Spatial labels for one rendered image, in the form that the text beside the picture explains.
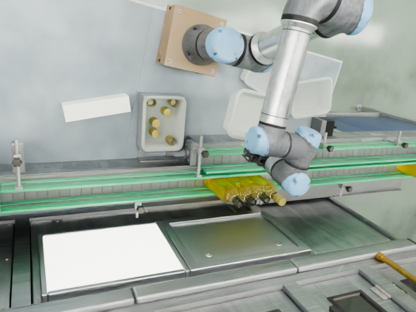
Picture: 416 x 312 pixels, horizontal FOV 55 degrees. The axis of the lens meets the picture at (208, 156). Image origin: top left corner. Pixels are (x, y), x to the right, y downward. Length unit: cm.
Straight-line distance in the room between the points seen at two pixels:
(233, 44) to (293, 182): 52
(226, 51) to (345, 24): 41
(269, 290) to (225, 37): 83
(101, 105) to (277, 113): 73
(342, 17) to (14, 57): 107
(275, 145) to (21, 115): 94
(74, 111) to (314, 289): 103
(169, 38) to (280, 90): 61
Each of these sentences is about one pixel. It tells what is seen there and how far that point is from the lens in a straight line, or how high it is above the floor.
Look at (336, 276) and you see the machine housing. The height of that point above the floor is 143.
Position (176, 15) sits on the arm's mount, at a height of 84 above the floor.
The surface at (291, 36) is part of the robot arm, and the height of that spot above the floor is 143.
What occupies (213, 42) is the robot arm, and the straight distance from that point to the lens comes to 136.
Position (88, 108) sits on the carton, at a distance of 153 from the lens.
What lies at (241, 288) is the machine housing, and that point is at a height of 141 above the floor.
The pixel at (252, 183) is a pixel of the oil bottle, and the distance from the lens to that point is 159.
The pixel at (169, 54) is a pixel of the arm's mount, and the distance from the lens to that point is 153.
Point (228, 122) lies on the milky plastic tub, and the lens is 137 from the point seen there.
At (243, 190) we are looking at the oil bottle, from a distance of 153.
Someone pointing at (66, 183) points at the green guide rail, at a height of 94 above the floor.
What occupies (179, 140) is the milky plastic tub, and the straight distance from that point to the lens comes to 164.
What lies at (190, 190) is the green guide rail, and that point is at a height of 92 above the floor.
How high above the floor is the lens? 230
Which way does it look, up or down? 60 degrees down
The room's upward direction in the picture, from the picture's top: 128 degrees clockwise
